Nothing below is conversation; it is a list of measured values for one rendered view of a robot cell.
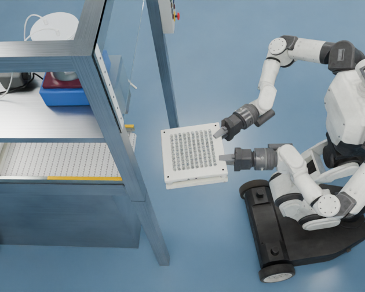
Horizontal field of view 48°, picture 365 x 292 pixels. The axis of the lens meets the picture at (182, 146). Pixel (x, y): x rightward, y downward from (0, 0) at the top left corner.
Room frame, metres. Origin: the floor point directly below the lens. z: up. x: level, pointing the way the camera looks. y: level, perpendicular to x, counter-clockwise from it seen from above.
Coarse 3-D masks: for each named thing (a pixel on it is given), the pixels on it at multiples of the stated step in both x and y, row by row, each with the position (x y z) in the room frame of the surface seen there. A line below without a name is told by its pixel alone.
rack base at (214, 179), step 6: (186, 180) 0.78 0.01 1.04; (192, 180) 0.78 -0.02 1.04; (198, 180) 0.77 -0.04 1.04; (204, 180) 0.77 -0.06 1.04; (210, 180) 0.76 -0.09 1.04; (216, 180) 0.76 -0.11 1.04; (222, 180) 0.76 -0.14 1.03; (168, 186) 0.77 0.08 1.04; (174, 186) 0.77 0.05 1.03; (180, 186) 0.77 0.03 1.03; (186, 186) 0.77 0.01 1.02
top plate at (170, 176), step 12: (168, 132) 0.99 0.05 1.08; (180, 132) 0.98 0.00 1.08; (168, 144) 0.93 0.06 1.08; (204, 144) 0.91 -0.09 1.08; (216, 144) 0.90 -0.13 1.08; (168, 156) 0.88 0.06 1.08; (180, 156) 0.87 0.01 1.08; (216, 156) 0.84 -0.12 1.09; (168, 168) 0.82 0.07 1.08; (204, 168) 0.80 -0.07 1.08; (216, 168) 0.79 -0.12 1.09; (168, 180) 0.77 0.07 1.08; (180, 180) 0.77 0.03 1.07
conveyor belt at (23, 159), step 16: (16, 144) 1.16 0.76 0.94; (32, 144) 1.15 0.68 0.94; (48, 144) 1.13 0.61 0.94; (64, 144) 1.12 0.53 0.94; (80, 144) 1.10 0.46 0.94; (96, 144) 1.09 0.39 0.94; (16, 160) 1.07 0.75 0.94; (32, 160) 1.05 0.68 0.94; (48, 160) 1.04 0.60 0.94; (64, 160) 1.03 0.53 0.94; (80, 160) 1.02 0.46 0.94; (96, 160) 1.00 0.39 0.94; (112, 160) 0.99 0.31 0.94; (80, 176) 0.94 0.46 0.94; (96, 176) 0.92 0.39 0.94; (112, 176) 0.91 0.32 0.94
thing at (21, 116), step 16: (32, 80) 1.11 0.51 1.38; (0, 96) 1.05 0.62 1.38; (16, 96) 1.04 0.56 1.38; (32, 96) 1.03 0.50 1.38; (0, 112) 0.97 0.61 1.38; (16, 112) 0.96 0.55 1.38; (32, 112) 0.95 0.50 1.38; (48, 112) 0.94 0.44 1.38; (64, 112) 0.93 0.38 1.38; (80, 112) 0.92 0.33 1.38; (0, 128) 0.90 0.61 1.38; (16, 128) 0.89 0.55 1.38; (32, 128) 0.88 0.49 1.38; (48, 128) 0.87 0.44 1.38; (64, 128) 0.86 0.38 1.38; (80, 128) 0.85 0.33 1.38; (96, 128) 0.84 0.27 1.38
